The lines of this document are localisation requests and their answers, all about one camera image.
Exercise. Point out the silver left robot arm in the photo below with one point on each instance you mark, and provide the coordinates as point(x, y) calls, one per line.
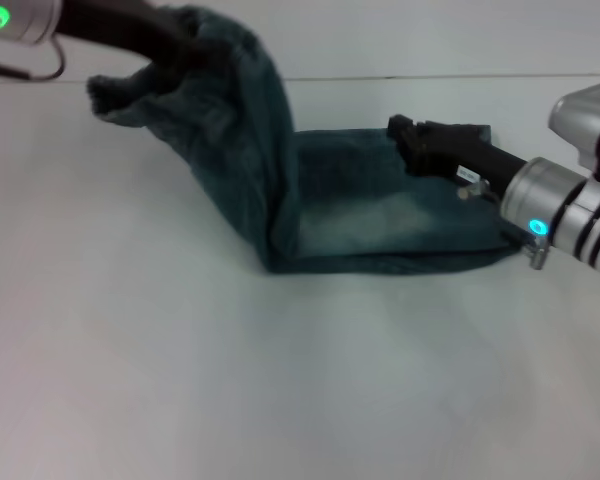
point(15, 20)

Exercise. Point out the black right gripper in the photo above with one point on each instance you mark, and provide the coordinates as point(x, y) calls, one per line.
point(470, 152)

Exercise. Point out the blue denim shorts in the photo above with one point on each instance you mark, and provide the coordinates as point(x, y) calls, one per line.
point(260, 165)

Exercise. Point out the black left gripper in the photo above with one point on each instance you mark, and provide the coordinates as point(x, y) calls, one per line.
point(115, 25)

